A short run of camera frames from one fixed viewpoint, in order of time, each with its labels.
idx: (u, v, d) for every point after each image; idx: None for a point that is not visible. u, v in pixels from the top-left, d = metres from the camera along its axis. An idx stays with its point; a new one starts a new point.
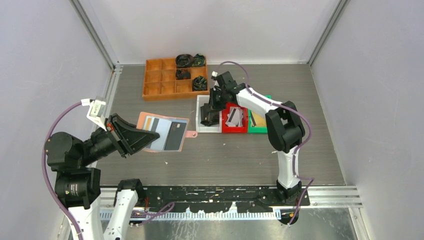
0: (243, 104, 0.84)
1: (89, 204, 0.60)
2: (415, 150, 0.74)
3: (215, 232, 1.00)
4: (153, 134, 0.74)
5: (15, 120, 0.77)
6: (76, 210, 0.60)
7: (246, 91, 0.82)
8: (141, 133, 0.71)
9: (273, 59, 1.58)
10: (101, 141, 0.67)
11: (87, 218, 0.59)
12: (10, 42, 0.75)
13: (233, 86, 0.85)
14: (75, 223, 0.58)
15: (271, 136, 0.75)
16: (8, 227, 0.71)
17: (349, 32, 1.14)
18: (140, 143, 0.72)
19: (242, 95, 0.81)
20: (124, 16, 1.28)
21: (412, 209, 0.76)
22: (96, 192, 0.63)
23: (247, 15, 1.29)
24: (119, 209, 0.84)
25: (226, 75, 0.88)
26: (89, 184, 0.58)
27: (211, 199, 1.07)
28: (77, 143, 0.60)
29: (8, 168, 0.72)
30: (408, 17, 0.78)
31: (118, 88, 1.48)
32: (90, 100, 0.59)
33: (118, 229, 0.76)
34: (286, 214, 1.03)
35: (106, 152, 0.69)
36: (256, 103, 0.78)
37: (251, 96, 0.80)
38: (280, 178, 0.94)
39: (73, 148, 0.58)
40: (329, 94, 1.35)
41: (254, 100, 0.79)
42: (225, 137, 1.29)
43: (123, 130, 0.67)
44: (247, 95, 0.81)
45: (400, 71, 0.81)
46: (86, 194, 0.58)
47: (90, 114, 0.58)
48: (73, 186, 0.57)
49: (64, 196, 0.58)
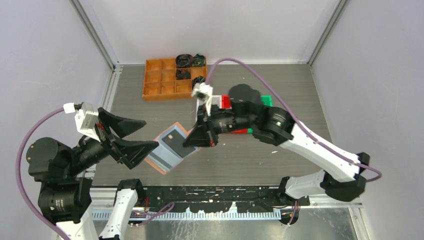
0: (282, 144, 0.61)
1: (79, 218, 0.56)
2: (415, 151, 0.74)
3: (215, 232, 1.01)
4: (153, 143, 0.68)
5: (15, 120, 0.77)
6: (65, 224, 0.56)
7: (306, 136, 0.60)
8: (139, 146, 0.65)
9: (273, 60, 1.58)
10: (91, 147, 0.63)
11: (79, 231, 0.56)
12: (10, 42, 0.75)
13: (274, 121, 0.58)
14: (66, 237, 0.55)
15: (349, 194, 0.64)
16: (7, 227, 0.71)
17: (350, 32, 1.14)
18: (139, 155, 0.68)
19: (301, 145, 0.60)
20: (125, 17, 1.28)
21: (412, 209, 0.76)
22: (84, 206, 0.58)
23: (247, 15, 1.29)
24: (117, 209, 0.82)
25: (256, 98, 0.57)
26: (77, 197, 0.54)
27: (211, 199, 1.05)
28: (64, 150, 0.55)
29: (8, 168, 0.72)
30: (409, 17, 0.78)
31: (118, 88, 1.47)
32: (75, 106, 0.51)
33: (117, 227, 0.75)
34: (286, 214, 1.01)
35: (98, 159, 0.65)
36: (325, 158, 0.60)
37: (313, 145, 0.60)
38: (288, 190, 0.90)
39: (60, 156, 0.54)
40: (329, 94, 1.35)
41: (321, 152, 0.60)
42: (225, 137, 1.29)
43: (122, 146, 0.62)
44: (308, 144, 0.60)
45: (400, 72, 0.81)
46: (73, 209, 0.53)
47: (82, 127, 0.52)
48: (58, 201, 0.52)
49: (50, 212, 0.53)
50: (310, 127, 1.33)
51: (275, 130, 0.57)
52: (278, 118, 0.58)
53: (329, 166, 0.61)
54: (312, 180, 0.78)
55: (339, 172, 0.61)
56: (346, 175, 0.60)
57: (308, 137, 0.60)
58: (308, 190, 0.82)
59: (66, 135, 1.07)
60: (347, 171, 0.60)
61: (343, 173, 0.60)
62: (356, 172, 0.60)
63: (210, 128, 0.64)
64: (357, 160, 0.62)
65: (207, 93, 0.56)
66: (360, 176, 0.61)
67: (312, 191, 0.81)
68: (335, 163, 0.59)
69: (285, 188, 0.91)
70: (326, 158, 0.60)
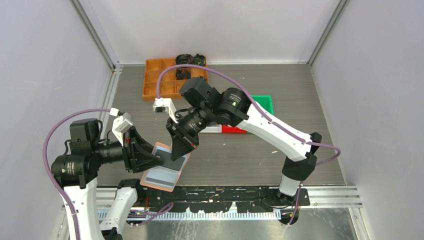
0: (240, 125, 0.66)
1: (85, 184, 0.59)
2: (415, 151, 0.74)
3: (215, 232, 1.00)
4: (159, 161, 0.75)
5: (15, 119, 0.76)
6: (71, 190, 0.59)
7: (260, 116, 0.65)
8: (149, 157, 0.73)
9: (273, 60, 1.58)
10: (114, 144, 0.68)
11: (82, 198, 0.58)
12: (9, 42, 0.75)
13: (230, 101, 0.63)
14: (70, 203, 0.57)
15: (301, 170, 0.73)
16: (7, 226, 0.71)
17: (349, 32, 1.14)
18: (145, 165, 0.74)
19: (255, 123, 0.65)
20: (125, 17, 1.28)
21: (413, 209, 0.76)
22: (91, 177, 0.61)
23: (247, 15, 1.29)
24: (115, 204, 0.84)
25: (200, 84, 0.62)
26: (86, 164, 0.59)
27: (211, 199, 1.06)
28: (96, 129, 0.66)
29: (8, 167, 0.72)
30: (409, 17, 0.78)
31: (118, 88, 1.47)
32: (118, 112, 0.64)
33: (115, 220, 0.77)
34: (286, 214, 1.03)
35: (113, 161, 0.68)
36: (279, 137, 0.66)
37: (267, 124, 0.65)
38: (282, 188, 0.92)
39: (92, 128, 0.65)
40: (329, 94, 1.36)
41: (275, 132, 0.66)
42: (225, 137, 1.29)
43: (136, 150, 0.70)
44: (263, 123, 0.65)
45: (400, 72, 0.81)
46: (81, 173, 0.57)
47: (116, 129, 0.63)
48: (69, 164, 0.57)
49: (60, 175, 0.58)
50: (310, 127, 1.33)
51: (232, 110, 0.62)
52: (234, 99, 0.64)
53: (282, 144, 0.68)
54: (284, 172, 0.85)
55: (292, 150, 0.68)
56: (298, 153, 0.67)
57: (262, 117, 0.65)
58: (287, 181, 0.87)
59: (66, 135, 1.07)
60: (299, 149, 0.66)
61: (295, 152, 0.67)
62: (308, 151, 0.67)
63: (183, 134, 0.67)
64: (310, 139, 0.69)
65: (164, 105, 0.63)
66: (311, 154, 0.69)
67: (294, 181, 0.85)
68: (289, 143, 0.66)
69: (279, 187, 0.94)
70: (279, 136, 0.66)
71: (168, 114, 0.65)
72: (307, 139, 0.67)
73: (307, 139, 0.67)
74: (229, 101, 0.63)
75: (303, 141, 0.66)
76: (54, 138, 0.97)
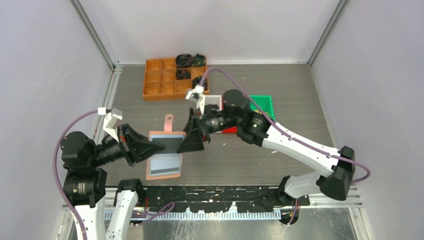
0: (264, 145, 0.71)
1: (94, 203, 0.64)
2: (415, 151, 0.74)
3: (215, 232, 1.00)
4: (160, 145, 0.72)
5: (15, 119, 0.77)
6: (82, 208, 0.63)
7: (280, 134, 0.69)
8: (148, 145, 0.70)
9: (273, 60, 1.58)
10: (111, 146, 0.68)
11: (92, 216, 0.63)
12: (9, 42, 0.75)
13: (256, 125, 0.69)
14: (81, 221, 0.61)
15: (334, 189, 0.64)
16: (8, 226, 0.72)
17: (349, 32, 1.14)
18: (146, 152, 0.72)
19: (276, 141, 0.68)
20: (125, 17, 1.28)
21: (412, 209, 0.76)
22: (102, 192, 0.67)
23: (248, 15, 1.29)
24: (118, 213, 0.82)
25: (247, 103, 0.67)
26: (96, 184, 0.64)
27: (211, 199, 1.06)
28: (90, 144, 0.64)
29: (8, 168, 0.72)
30: (409, 17, 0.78)
31: (118, 88, 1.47)
32: (107, 110, 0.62)
33: (118, 232, 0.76)
34: (286, 214, 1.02)
35: (114, 158, 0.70)
36: (301, 152, 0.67)
37: (289, 141, 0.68)
38: (288, 188, 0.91)
39: (86, 148, 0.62)
40: (329, 94, 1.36)
41: (296, 148, 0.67)
42: (225, 137, 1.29)
43: (133, 141, 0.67)
44: (284, 140, 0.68)
45: (400, 72, 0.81)
46: (92, 193, 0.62)
47: (107, 126, 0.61)
48: (81, 185, 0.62)
49: (72, 195, 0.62)
50: (310, 127, 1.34)
51: (256, 133, 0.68)
52: (256, 121, 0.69)
53: (308, 160, 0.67)
54: (309, 179, 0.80)
55: (318, 164, 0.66)
56: (325, 168, 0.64)
57: (282, 134, 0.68)
58: (301, 188, 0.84)
59: None
60: (325, 163, 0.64)
61: (321, 167, 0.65)
62: (334, 164, 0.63)
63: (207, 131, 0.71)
64: (337, 153, 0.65)
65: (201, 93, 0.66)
66: (339, 168, 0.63)
67: (311, 190, 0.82)
68: (311, 157, 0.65)
69: (285, 187, 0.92)
70: (301, 151, 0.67)
71: (199, 104, 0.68)
72: (334, 153, 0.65)
73: (332, 153, 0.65)
74: (256, 124, 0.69)
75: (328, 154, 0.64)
76: (54, 138, 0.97)
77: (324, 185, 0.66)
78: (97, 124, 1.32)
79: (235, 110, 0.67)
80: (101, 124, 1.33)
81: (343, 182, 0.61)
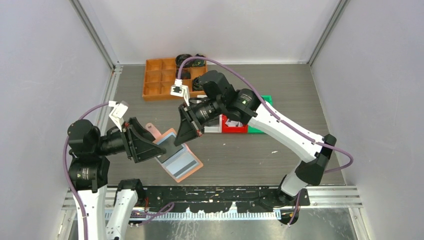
0: (249, 122, 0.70)
1: (97, 188, 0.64)
2: (415, 151, 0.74)
3: (215, 232, 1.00)
4: (161, 149, 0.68)
5: (15, 119, 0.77)
6: (84, 193, 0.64)
7: (269, 115, 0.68)
8: (150, 145, 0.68)
9: (273, 60, 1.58)
10: (115, 139, 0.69)
11: (93, 203, 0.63)
12: (9, 42, 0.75)
13: (241, 100, 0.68)
14: (82, 206, 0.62)
15: (313, 173, 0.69)
16: (7, 227, 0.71)
17: (350, 31, 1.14)
18: (147, 153, 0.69)
19: (264, 121, 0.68)
20: (125, 17, 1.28)
21: (413, 209, 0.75)
22: (105, 179, 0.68)
23: (248, 15, 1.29)
24: (118, 208, 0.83)
25: (221, 78, 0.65)
26: (99, 170, 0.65)
27: (211, 199, 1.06)
28: (94, 132, 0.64)
29: (8, 168, 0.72)
30: (409, 17, 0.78)
31: (118, 88, 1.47)
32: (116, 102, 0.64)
33: (118, 228, 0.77)
34: (286, 214, 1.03)
35: (117, 152, 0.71)
36: (287, 135, 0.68)
37: (277, 122, 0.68)
38: (283, 187, 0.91)
39: (91, 135, 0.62)
40: (329, 94, 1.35)
41: (283, 131, 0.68)
42: (225, 137, 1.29)
43: (135, 137, 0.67)
44: (272, 120, 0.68)
45: (400, 72, 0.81)
46: (95, 179, 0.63)
47: (112, 114, 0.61)
48: (85, 170, 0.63)
49: (76, 180, 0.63)
50: (310, 127, 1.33)
51: (242, 108, 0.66)
52: (245, 98, 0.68)
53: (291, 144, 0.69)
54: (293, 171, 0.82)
55: (302, 149, 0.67)
56: (307, 152, 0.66)
57: (271, 115, 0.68)
58: (292, 183, 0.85)
59: None
60: (309, 149, 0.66)
61: (304, 151, 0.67)
62: (317, 151, 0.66)
63: (193, 120, 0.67)
64: (321, 140, 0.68)
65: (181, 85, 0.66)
66: (321, 154, 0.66)
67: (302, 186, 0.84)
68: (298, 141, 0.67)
69: (281, 185, 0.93)
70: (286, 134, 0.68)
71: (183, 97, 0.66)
72: (319, 140, 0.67)
73: (317, 140, 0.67)
74: (242, 100, 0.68)
75: (313, 140, 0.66)
76: (54, 138, 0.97)
77: (305, 170, 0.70)
78: (97, 124, 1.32)
79: (212, 87, 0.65)
80: (101, 124, 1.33)
81: (323, 169, 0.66)
